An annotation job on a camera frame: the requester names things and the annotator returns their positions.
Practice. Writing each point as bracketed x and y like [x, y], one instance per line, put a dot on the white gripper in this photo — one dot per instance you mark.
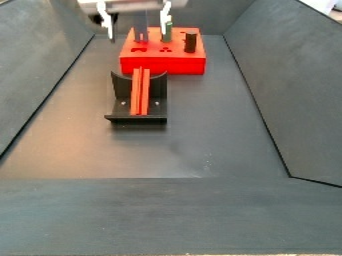
[114, 6]

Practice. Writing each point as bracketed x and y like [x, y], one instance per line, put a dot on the red peg board base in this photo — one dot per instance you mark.
[162, 57]

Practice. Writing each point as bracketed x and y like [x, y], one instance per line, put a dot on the black curved fixture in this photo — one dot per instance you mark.
[156, 114]

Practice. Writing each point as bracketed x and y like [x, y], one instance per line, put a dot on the blue arch block peg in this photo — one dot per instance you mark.
[140, 26]

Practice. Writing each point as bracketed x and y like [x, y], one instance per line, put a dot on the green cylinder peg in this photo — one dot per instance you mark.
[167, 35]

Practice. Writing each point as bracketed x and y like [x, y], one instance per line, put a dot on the brown octagonal peg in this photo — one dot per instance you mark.
[189, 42]

